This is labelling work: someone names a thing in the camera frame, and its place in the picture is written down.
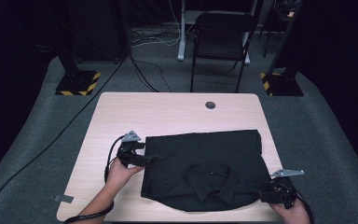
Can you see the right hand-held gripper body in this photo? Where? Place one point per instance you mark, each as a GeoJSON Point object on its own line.
{"type": "Point", "coordinates": [281, 189]}

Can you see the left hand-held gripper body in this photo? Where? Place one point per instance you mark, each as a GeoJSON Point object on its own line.
{"type": "Point", "coordinates": [126, 152]}

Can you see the black button-up shirt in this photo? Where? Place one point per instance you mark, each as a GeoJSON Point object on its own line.
{"type": "Point", "coordinates": [205, 168]}

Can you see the person's left hand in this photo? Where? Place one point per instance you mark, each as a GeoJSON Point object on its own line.
{"type": "Point", "coordinates": [121, 175]}

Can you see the person's right hand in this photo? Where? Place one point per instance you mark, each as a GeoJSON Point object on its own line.
{"type": "Point", "coordinates": [292, 214]}

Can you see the grey tape strip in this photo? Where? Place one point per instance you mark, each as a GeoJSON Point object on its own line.
{"type": "Point", "coordinates": [64, 198]}

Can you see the round grey table grommet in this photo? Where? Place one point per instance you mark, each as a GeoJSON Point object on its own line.
{"type": "Point", "coordinates": [210, 105]}

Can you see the black stand with striped base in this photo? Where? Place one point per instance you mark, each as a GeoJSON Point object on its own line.
{"type": "Point", "coordinates": [281, 84]}
{"type": "Point", "coordinates": [77, 82]}

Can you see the dark cabinet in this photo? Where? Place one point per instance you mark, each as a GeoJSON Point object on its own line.
{"type": "Point", "coordinates": [99, 31]}

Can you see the black folding chair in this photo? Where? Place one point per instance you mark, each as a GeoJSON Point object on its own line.
{"type": "Point", "coordinates": [222, 34]}

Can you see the white desk frame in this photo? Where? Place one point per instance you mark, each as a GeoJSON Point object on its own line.
{"type": "Point", "coordinates": [181, 40]}

